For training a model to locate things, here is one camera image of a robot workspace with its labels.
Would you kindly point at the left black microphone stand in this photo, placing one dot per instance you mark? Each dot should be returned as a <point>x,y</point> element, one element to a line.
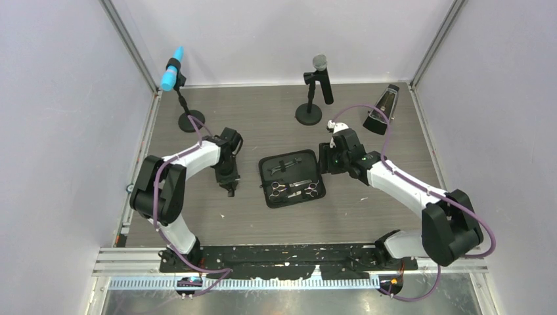
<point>190,119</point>

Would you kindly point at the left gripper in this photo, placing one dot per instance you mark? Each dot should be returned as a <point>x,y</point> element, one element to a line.
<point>226,182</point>

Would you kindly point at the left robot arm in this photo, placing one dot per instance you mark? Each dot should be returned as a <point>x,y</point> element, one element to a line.
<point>159,191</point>

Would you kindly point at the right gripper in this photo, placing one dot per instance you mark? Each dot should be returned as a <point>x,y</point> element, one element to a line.
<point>326,164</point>

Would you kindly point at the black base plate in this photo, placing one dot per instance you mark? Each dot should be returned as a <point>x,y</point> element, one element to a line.
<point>335,261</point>

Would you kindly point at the silver thinning scissors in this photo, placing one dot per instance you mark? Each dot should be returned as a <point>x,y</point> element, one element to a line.
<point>278,188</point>

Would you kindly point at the blue microphone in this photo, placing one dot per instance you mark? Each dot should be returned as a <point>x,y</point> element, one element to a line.
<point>172,71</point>

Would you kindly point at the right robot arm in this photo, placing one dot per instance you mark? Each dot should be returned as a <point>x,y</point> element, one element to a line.
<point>448,229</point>

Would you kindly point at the black metronome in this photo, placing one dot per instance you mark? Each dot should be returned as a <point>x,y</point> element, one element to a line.
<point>378,119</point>

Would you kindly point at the black zipper tool case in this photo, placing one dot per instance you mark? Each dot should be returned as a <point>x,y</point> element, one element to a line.
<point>291,178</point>

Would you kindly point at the black grey microphone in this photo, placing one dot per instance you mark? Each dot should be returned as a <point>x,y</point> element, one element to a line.
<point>322,76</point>

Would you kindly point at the black hair clip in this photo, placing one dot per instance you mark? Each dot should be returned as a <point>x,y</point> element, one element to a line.
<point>282,166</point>

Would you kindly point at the black microphone stand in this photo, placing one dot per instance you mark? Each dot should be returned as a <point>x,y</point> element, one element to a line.
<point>190,119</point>
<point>307,113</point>

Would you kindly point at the right black microphone stand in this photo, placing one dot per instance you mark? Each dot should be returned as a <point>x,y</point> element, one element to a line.
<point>307,113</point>

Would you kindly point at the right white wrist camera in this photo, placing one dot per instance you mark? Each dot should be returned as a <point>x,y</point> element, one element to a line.
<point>334,127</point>

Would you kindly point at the silver cutting scissors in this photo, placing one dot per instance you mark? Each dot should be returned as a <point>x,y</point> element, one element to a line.
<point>310,190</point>

